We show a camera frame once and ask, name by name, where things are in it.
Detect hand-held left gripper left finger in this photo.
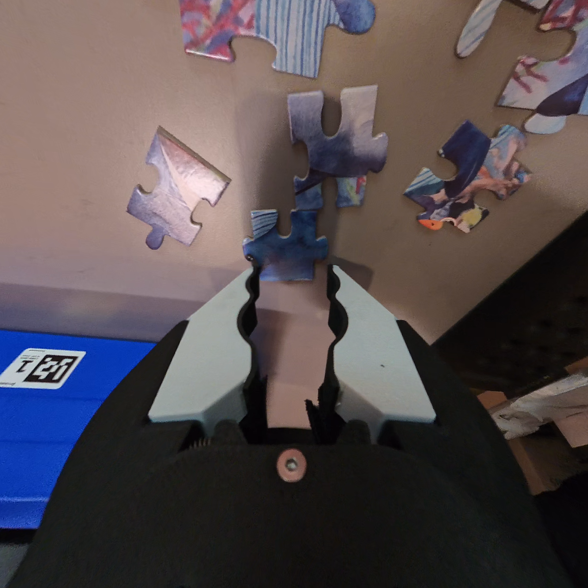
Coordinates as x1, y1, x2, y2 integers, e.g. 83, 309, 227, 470
148, 266, 268, 445

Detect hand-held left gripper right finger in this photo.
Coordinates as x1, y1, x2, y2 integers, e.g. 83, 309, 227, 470
304, 264, 437, 445

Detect dark blue puzzle piece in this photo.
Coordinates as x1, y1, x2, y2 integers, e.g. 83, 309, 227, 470
243, 209, 329, 282

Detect jigsaw puzzle pieces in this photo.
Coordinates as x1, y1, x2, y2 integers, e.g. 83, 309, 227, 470
126, 0, 588, 251

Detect blue plastic bin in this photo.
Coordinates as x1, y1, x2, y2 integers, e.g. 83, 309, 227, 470
0, 328, 159, 530

